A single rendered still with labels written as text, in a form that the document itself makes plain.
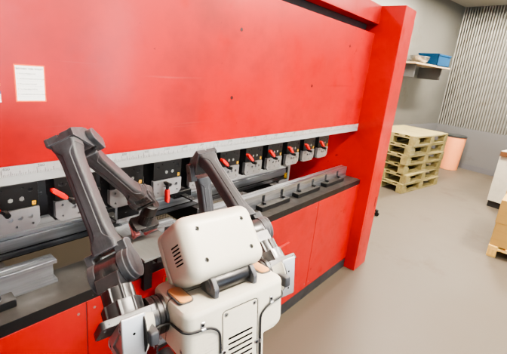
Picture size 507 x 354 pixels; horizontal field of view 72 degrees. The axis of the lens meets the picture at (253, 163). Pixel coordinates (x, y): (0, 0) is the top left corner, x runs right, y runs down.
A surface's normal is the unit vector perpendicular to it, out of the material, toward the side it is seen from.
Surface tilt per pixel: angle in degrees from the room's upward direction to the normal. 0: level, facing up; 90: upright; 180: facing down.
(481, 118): 90
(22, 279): 90
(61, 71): 90
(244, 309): 82
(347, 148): 90
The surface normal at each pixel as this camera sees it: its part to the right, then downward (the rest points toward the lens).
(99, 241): -0.05, -0.23
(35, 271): 0.75, 0.25
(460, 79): -0.77, 0.09
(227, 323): 0.63, 0.13
